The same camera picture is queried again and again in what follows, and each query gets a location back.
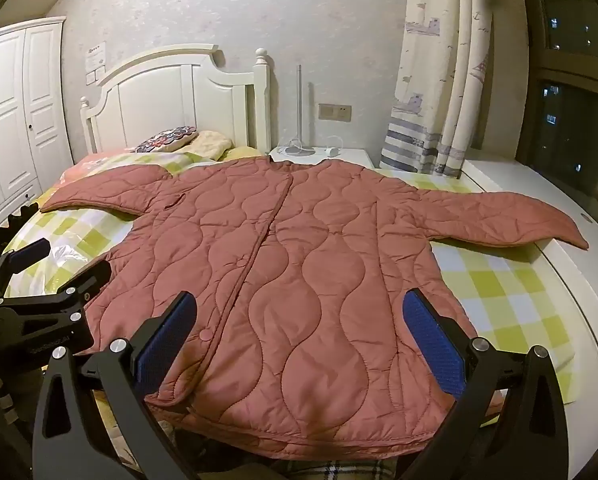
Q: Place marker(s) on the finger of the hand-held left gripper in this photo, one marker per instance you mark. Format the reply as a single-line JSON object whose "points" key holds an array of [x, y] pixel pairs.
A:
{"points": [[26, 256], [81, 287]]}

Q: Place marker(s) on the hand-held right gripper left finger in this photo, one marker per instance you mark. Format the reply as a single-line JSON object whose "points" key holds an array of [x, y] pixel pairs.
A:
{"points": [[171, 340]]}

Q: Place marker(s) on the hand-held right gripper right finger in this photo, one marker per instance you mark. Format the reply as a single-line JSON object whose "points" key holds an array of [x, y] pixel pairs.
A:
{"points": [[434, 345]]}

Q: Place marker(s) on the rust quilted jacket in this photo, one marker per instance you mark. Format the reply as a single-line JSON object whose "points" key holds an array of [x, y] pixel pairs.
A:
{"points": [[289, 285]]}

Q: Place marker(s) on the black cloth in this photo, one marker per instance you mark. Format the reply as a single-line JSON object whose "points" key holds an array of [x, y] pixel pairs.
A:
{"points": [[24, 217]]}

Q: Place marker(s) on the pink pillow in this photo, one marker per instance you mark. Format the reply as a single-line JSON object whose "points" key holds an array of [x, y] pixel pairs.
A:
{"points": [[89, 165]]}

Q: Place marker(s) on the white wardrobe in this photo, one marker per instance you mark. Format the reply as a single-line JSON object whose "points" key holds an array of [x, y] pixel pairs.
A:
{"points": [[14, 110]]}

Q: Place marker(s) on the patterned round cushion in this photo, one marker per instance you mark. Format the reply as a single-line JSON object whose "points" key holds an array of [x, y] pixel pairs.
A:
{"points": [[166, 138]]}

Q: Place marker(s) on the yellow pillow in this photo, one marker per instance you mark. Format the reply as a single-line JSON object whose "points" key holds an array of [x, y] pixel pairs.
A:
{"points": [[244, 152], [209, 142]]}

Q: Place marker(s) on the white window ledge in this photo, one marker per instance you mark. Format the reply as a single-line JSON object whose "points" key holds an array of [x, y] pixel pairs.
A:
{"points": [[554, 185]]}

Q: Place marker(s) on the white nightstand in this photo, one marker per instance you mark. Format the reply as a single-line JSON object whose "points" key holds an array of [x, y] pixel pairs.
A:
{"points": [[351, 156]]}

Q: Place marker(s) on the white bed headboard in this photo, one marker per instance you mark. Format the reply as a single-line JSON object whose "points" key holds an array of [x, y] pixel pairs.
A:
{"points": [[179, 95]]}

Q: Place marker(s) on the white charger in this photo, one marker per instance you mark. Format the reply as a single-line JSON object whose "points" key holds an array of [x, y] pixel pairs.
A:
{"points": [[333, 151]]}

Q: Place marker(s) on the white desk lamp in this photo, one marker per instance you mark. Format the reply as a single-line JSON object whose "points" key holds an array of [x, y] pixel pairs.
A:
{"points": [[299, 110]]}

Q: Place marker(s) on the dark window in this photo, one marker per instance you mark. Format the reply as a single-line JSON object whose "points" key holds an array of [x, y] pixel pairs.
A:
{"points": [[574, 110]]}

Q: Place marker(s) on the boat print curtain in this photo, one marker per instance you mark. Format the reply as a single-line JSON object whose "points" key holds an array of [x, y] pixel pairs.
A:
{"points": [[439, 60]]}

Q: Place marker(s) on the small wall cards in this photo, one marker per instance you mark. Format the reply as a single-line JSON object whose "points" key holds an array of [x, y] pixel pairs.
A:
{"points": [[94, 76]]}

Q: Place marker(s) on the white paper wall notice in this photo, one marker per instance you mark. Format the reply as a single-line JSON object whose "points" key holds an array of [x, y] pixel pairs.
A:
{"points": [[95, 55]]}

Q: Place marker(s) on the beige wall socket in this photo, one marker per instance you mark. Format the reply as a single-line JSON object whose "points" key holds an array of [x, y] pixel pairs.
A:
{"points": [[335, 111]]}

